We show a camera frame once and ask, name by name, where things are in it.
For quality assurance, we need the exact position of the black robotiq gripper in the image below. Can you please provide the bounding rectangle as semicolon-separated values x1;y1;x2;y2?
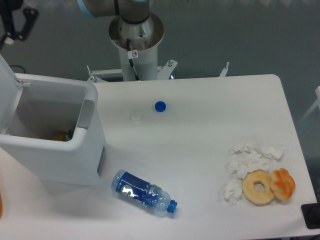
0;0;39;49

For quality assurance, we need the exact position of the white trash can lid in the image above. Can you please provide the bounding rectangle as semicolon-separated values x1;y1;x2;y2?
0;55;23;134

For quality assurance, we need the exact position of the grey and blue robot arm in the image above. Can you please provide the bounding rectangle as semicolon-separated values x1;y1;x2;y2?
0;0;150;47

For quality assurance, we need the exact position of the white trash can body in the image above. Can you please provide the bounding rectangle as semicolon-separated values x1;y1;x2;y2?
0;74;106;185

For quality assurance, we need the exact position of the blue bottle cap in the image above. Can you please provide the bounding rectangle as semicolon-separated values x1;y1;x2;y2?
154;101;167;113

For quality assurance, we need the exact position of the orange item in bin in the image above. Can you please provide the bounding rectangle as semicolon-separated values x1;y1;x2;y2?
52;132;67;142

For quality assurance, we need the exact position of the green item in bin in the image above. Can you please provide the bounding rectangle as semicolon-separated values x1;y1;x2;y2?
62;129;74;142

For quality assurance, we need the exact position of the orange object at left edge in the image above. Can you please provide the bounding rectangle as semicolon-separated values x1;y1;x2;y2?
0;193;3;218

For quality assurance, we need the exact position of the blue labelled plastic bottle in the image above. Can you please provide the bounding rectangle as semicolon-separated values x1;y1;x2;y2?
110;169;178;217

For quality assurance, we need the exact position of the large crumpled white tissue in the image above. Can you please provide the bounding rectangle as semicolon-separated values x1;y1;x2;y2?
227;141;285;180

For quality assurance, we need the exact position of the small crumpled white tissue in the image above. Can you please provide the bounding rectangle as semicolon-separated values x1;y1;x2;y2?
223;179;243;206

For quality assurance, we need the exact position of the white furniture at right edge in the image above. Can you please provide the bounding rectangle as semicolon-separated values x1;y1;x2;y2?
296;86;320;134

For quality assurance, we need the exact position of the orange twisted pastry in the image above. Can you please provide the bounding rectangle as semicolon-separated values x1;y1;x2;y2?
269;168;296;201

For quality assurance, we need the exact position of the black device at edge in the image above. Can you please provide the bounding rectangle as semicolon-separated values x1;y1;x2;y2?
301;203;320;230

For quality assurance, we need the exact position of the black floor cable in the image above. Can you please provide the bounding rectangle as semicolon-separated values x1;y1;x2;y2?
9;64;25;74

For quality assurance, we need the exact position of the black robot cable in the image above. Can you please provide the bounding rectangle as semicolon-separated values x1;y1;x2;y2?
126;37;140;82

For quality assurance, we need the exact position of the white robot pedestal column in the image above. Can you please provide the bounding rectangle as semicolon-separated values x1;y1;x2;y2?
108;13;164;82

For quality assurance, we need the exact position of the white metal base frame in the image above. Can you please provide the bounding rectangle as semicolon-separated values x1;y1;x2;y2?
86;59;231;82

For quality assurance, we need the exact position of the plain ring donut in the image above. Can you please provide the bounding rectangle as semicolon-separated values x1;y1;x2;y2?
241;170;275;206

